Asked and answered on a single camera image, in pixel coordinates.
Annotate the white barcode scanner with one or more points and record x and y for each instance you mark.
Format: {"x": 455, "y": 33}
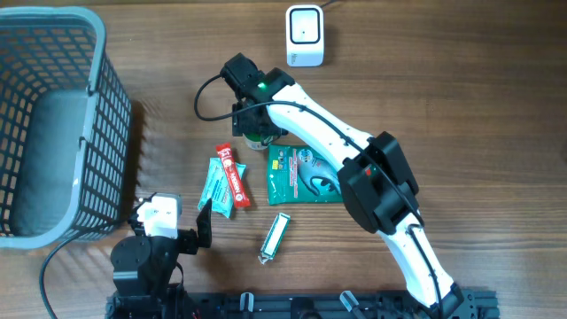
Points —
{"x": 304, "y": 35}

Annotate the green 3M gloves package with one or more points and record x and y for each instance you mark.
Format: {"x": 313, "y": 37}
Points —
{"x": 299, "y": 174}

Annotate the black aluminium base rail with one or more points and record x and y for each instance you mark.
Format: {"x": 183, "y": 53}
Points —
{"x": 377, "y": 305}

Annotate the green white small box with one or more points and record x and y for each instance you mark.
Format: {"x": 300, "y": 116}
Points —
{"x": 274, "y": 238}

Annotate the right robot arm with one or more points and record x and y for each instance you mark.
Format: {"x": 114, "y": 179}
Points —
{"x": 375, "y": 181}

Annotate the white teal wipes pack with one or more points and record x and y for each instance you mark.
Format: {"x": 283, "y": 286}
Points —
{"x": 217, "y": 189}

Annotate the grey plastic mesh basket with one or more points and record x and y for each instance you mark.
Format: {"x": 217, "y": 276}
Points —
{"x": 65, "y": 127}

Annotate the red snack stick packet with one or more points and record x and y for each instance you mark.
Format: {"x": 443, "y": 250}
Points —
{"x": 229, "y": 166}

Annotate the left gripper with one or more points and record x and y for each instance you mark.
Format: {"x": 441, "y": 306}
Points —
{"x": 188, "y": 239}

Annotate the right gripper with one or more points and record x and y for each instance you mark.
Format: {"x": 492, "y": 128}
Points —
{"x": 239, "y": 121}

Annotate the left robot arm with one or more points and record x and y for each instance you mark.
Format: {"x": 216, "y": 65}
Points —
{"x": 144, "y": 263}

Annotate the green lid jar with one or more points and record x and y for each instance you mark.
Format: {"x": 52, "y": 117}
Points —
{"x": 258, "y": 142}

